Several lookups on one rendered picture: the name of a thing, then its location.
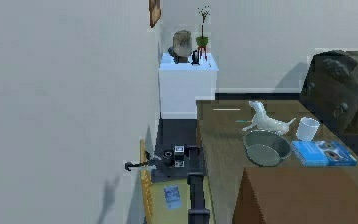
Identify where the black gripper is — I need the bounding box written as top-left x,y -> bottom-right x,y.
124,150 -> 175,172

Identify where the blue bill of money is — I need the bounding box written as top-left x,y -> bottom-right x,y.
163,184 -> 183,211

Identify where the brown wooden table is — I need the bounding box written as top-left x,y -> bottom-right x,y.
195,99 -> 358,224

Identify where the white cabinet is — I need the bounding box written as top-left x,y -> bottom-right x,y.
158,51 -> 220,120

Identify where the grey metal bowl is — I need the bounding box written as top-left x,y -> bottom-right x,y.
242,129 -> 292,168

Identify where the brown stone bust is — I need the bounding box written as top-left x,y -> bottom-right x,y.
167,29 -> 193,65

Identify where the white dog figurine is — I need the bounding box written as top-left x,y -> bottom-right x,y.
241,100 -> 297,136

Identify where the plant in green pot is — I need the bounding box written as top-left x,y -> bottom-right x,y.
195,5 -> 212,67

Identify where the brown cardboard box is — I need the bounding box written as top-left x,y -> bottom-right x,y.
231,166 -> 358,224

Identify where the white cup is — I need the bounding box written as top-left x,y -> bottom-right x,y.
295,116 -> 321,142

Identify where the blue book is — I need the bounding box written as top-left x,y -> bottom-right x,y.
290,139 -> 358,168

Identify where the framed wall picture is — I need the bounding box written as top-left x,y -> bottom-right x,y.
148,0 -> 162,29

